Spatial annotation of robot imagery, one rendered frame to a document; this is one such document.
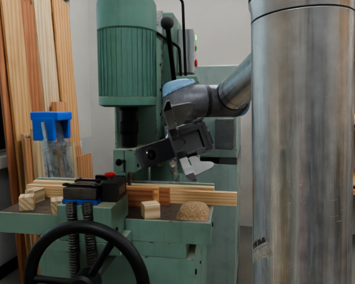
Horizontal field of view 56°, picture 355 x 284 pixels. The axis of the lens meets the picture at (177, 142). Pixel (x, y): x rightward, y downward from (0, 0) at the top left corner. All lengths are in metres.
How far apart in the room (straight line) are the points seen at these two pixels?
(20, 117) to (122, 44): 1.58
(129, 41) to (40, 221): 0.55
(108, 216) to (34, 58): 2.03
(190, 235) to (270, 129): 0.58
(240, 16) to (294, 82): 3.03
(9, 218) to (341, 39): 0.94
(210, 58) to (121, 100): 2.43
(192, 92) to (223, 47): 2.45
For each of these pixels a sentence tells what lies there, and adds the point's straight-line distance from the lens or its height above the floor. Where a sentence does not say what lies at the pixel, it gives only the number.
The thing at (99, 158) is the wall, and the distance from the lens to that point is 3.69.
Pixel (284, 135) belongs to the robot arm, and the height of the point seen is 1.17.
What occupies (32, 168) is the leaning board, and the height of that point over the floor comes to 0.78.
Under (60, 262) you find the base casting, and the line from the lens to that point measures 1.05.
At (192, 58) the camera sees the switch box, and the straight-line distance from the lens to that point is 1.29.
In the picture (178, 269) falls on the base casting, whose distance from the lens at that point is 0.95.
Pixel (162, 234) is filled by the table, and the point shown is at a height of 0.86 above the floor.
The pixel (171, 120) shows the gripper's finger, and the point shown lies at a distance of 0.65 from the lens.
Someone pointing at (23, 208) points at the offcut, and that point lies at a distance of 1.07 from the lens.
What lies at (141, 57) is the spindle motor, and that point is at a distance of 0.98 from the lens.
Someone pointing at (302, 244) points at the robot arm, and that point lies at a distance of 0.38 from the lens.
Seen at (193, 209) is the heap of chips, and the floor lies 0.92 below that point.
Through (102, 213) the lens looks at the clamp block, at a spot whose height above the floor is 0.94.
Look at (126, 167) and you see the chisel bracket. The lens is 1.01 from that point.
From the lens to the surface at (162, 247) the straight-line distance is 0.93.
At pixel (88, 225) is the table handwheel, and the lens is 0.75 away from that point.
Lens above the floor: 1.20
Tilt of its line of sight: 7 degrees down
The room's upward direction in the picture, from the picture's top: straight up
